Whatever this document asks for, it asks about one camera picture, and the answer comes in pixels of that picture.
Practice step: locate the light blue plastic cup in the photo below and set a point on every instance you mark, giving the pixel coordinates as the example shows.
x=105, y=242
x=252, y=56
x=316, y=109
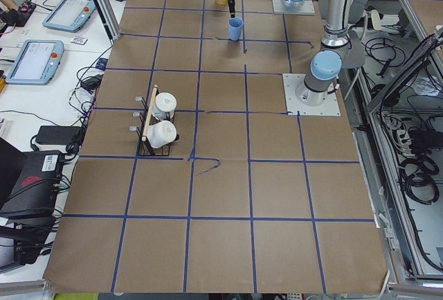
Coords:
x=235, y=26

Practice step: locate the white mug upper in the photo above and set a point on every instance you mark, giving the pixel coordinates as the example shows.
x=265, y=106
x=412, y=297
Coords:
x=164, y=106

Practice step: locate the white mug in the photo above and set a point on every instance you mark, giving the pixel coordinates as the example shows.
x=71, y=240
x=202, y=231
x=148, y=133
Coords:
x=161, y=133
x=164, y=106

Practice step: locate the white mug lower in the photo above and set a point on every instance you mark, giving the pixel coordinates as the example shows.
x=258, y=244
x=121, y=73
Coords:
x=161, y=133

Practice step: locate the teach pendant far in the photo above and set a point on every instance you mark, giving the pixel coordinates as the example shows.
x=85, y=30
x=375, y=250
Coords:
x=70, y=15

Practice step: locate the teach pendant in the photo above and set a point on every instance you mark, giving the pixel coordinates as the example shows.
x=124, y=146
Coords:
x=70, y=15
x=36, y=62

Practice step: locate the teach pendant near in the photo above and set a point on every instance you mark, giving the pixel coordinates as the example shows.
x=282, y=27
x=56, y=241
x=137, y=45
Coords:
x=36, y=62

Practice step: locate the black power adapter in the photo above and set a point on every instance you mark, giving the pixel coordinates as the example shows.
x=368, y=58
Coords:
x=55, y=135

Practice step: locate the black laptop computer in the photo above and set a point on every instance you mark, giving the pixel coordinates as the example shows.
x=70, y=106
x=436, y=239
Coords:
x=28, y=181

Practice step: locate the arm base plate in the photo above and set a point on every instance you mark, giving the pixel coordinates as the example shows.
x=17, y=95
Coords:
x=305, y=7
x=302, y=101

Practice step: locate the black wire cup rack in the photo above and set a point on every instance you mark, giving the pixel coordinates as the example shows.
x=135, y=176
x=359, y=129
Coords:
x=146, y=119

